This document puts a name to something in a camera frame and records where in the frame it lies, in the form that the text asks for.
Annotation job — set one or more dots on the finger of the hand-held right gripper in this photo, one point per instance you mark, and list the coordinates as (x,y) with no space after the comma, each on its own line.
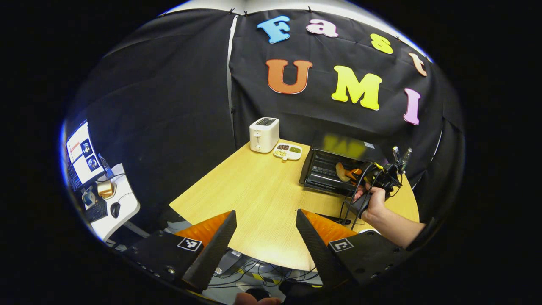
(355,171)
(358,178)

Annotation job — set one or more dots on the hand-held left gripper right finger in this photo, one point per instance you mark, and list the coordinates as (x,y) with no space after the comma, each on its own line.
(315,250)

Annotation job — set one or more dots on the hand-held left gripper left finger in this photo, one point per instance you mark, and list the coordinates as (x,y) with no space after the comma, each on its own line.
(216,250)

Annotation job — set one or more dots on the golden bread roll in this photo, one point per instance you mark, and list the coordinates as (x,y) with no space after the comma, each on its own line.
(341,171)

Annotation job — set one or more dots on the black electric oven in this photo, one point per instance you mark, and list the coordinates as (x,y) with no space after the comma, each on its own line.
(322,169)

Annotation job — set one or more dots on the white divided snack dish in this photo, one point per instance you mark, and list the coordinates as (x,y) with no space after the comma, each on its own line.
(288,151)

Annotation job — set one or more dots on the white toaster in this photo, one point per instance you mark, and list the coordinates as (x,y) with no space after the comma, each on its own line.
(263,135)

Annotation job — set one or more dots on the white office desk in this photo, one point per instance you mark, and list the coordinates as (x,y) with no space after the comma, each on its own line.
(125,212)

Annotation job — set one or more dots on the black computer mouse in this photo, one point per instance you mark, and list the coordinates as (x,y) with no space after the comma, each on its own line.
(115,210)

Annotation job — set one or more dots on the brown tape roll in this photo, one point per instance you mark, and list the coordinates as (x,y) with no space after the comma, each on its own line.
(106,189)

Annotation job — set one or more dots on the black keyboard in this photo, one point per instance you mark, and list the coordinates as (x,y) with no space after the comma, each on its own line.
(96,210)

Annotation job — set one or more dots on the computer monitor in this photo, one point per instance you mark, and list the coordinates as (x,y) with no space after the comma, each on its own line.
(82,156)

